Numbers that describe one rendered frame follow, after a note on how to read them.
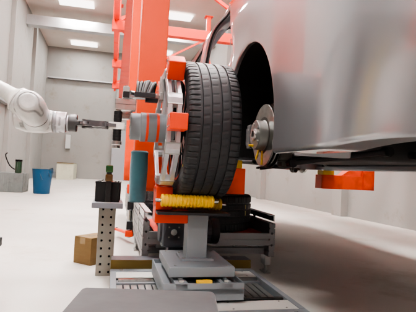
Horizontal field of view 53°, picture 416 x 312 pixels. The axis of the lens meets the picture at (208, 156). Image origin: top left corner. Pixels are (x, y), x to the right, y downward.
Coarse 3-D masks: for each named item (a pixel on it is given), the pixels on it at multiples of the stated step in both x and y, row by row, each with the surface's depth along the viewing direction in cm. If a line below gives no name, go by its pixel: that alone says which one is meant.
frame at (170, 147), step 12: (168, 84) 185; (180, 84) 187; (168, 96) 178; (180, 96) 180; (156, 108) 228; (168, 108) 178; (180, 108) 179; (168, 132) 178; (180, 132) 179; (156, 144) 226; (168, 144) 178; (180, 144) 179; (156, 156) 223; (168, 156) 180; (156, 168) 216; (156, 180) 209; (168, 180) 191
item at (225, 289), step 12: (156, 264) 222; (156, 276) 204; (168, 288) 178; (180, 288) 179; (192, 288) 180; (204, 288) 181; (216, 288) 182; (228, 288) 184; (240, 288) 185; (216, 300) 182
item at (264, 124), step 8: (264, 112) 215; (272, 112) 204; (256, 120) 214; (264, 120) 214; (272, 120) 204; (256, 128) 212; (264, 128) 209; (272, 128) 203; (264, 136) 208; (272, 136) 202; (256, 144) 211; (264, 144) 210; (256, 152) 224; (264, 152) 212; (272, 152) 203; (256, 160) 223; (264, 160) 211; (272, 160) 206
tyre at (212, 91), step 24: (192, 72) 185; (216, 72) 188; (192, 96) 177; (216, 96) 179; (240, 96) 183; (192, 120) 174; (216, 120) 176; (240, 120) 179; (192, 144) 175; (216, 144) 177; (240, 144) 181; (168, 168) 229; (192, 168) 180; (216, 168) 183; (192, 192) 192; (216, 192) 196
